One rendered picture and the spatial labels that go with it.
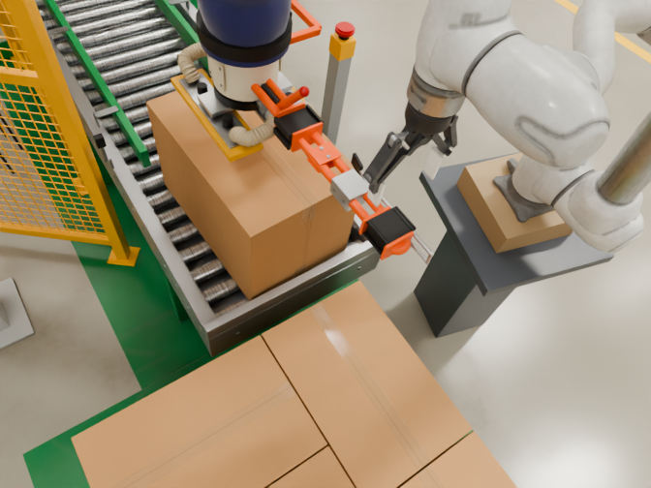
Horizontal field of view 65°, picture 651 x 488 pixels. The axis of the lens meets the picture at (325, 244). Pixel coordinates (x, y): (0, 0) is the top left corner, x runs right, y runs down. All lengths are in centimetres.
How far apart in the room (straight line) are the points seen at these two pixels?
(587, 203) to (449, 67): 89
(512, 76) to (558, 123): 8
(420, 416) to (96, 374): 130
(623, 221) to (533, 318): 115
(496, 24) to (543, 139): 16
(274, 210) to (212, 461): 72
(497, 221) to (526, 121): 107
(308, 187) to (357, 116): 169
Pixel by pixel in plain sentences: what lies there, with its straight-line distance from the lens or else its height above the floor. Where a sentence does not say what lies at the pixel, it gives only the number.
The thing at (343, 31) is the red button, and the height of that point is 104.
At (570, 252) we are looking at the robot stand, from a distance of 189.
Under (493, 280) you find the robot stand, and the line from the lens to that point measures 170.
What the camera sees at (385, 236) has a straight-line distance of 106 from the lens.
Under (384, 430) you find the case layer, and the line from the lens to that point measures 163.
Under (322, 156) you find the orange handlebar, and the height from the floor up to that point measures 123.
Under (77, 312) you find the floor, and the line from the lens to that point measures 244.
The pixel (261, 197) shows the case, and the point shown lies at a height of 95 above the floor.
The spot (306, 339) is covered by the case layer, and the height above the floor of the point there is 54.
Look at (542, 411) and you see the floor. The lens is 246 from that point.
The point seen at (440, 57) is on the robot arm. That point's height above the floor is 168.
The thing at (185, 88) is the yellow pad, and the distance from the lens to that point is 152.
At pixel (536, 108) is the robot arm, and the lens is 66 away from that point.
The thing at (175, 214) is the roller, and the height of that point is 55.
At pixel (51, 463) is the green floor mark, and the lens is 225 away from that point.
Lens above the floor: 209
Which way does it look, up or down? 56 degrees down
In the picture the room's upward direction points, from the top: 12 degrees clockwise
